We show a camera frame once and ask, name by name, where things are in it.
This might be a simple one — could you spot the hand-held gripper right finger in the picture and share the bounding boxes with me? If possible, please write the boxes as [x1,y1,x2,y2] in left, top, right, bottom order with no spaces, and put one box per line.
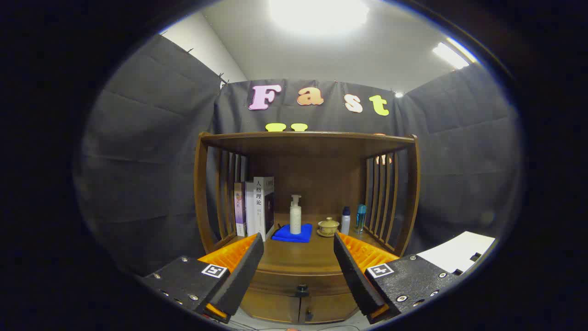
[333,231,461,324]

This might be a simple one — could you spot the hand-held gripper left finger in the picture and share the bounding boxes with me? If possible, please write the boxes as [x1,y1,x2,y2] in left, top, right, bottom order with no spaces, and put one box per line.
[141,233,265,324]

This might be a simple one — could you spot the brown wooden drawer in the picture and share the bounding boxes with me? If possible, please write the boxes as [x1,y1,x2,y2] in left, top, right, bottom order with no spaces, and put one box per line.
[248,268,356,298]

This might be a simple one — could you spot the wooden cabinet door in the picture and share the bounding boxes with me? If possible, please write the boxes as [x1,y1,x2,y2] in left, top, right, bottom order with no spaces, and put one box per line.
[299,294,360,325]
[240,289,301,324]

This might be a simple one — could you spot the brown wooden countertop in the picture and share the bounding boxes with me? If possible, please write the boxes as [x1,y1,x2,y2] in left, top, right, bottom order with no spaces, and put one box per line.
[202,212,400,276]

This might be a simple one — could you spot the white drawer unit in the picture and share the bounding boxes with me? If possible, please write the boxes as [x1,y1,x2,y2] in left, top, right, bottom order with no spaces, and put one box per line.
[416,231,497,276]

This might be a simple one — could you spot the brown wooden cabinet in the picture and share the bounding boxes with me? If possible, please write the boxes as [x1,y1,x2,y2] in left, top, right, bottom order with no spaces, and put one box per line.
[194,131,421,325]

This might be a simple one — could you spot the beige lidded teacup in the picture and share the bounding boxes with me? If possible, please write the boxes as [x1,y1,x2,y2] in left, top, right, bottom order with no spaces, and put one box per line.
[317,217,340,238]

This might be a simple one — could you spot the clear blue bottle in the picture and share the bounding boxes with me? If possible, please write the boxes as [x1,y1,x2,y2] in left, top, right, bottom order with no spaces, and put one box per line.
[354,204,367,234]

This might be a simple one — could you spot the blue folded cloth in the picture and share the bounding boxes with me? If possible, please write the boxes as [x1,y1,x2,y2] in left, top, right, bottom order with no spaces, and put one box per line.
[271,223,313,243]

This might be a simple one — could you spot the purple book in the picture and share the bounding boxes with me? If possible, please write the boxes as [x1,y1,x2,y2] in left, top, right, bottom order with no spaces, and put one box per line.
[234,182,247,237]

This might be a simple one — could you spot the thin white book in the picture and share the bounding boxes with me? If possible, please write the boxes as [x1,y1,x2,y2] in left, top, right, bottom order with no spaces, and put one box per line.
[245,181,257,237]

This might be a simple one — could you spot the thick white and black book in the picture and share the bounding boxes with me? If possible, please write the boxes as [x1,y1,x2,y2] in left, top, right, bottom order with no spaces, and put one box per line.
[254,177,275,241]

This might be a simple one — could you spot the white pump bottle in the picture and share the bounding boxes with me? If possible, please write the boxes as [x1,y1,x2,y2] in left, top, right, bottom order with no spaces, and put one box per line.
[289,194,302,235]

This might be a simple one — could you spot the rectangular ceiling light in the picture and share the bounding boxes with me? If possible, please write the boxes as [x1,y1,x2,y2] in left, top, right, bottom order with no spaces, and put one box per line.
[432,41,471,69]

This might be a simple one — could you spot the large round ceiling light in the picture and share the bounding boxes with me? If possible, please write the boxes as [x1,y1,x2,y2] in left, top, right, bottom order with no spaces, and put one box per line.
[269,0,370,35]

